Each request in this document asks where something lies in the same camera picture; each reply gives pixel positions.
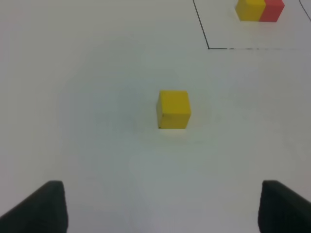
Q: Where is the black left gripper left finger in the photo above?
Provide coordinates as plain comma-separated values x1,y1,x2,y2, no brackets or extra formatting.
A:
0,181,69,233

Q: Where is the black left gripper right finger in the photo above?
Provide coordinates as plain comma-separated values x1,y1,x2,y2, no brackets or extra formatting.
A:
258,180,311,233

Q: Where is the template red cube block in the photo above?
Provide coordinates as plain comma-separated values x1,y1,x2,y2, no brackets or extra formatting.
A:
259,0,285,22

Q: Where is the template yellow cube block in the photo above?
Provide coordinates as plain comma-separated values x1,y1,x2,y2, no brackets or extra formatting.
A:
235,0,266,22

